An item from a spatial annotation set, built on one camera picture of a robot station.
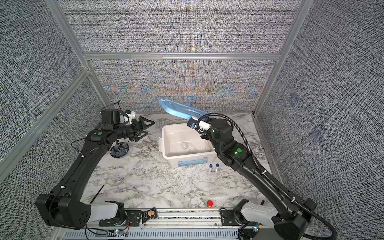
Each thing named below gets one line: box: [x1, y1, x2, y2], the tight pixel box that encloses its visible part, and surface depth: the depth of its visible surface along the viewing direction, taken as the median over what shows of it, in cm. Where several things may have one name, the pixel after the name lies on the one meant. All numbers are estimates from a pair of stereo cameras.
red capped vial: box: [206, 200, 214, 209], surface depth 78 cm
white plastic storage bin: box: [158, 123, 218, 168], surface depth 93 cm
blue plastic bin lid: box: [158, 98, 207, 120], surface depth 61 cm
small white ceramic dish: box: [180, 142, 188, 150], surface depth 100 cm
